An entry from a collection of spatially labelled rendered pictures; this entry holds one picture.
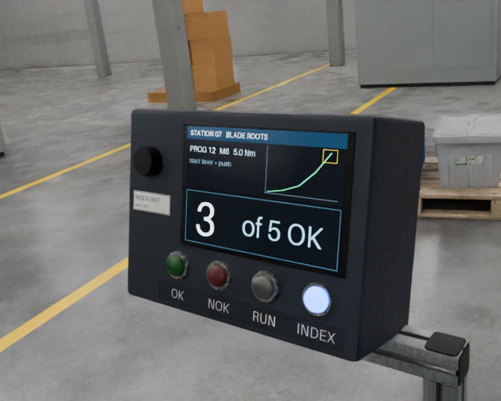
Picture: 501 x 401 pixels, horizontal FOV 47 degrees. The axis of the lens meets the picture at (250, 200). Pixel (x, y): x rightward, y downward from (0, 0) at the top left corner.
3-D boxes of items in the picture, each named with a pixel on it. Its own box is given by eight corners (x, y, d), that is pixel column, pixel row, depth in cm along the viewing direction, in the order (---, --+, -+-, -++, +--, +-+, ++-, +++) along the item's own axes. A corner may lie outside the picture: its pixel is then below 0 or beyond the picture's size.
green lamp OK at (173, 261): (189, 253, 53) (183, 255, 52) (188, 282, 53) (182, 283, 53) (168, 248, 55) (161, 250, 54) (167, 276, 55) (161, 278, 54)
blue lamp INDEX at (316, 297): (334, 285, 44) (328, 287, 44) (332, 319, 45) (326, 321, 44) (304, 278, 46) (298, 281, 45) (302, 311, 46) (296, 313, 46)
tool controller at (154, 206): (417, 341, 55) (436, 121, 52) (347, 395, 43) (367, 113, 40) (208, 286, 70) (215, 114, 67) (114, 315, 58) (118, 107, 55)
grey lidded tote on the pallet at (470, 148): (505, 161, 384) (507, 112, 373) (507, 191, 331) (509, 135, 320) (439, 160, 400) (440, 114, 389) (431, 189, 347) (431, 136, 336)
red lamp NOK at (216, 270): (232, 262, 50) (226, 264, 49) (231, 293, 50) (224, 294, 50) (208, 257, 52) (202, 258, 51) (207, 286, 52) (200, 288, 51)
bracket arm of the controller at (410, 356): (469, 369, 49) (470, 339, 48) (458, 389, 47) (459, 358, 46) (247, 308, 63) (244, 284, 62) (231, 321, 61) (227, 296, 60)
